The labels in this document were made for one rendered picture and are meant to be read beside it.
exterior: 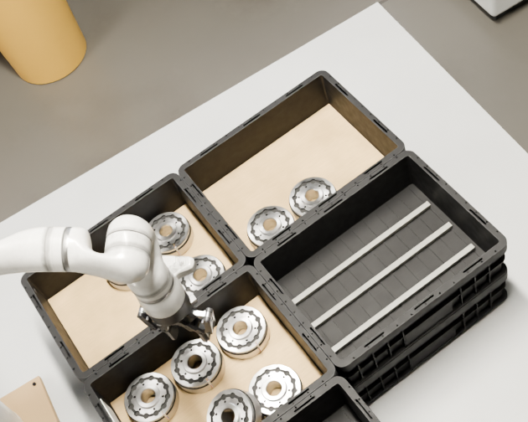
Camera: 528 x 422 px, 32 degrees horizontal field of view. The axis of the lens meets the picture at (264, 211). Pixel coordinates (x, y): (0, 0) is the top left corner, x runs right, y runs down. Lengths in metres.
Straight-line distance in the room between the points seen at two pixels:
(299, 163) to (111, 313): 0.52
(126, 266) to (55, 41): 2.23
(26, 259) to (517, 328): 1.00
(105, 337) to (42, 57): 1.80
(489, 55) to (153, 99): 1.21
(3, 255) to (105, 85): 2.17
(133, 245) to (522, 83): 2.02
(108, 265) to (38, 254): 0.11
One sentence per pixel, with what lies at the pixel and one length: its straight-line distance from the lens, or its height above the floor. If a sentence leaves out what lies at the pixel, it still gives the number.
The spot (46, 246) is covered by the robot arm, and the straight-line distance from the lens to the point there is 1.41.
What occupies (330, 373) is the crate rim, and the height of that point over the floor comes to 0.93.
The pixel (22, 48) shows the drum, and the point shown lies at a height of 0.22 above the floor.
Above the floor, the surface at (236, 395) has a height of 0.89.
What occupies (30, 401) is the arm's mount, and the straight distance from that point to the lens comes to 2.09.
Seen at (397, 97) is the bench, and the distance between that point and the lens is 2.26.
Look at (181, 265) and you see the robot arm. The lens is 1.55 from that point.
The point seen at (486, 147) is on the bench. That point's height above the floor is 0.70.
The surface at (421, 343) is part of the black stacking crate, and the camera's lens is 1.80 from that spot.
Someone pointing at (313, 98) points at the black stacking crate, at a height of 0.88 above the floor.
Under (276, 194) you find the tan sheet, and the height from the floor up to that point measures 0.83.
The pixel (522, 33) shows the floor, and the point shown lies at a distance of 3.31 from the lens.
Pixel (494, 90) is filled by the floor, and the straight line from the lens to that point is 3.15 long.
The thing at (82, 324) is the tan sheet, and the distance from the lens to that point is 1.98.
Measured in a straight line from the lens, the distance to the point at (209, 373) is 1.79.
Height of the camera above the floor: 2.44
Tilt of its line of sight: 55 degrees down
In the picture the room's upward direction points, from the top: 23 degrees counter-clockwise
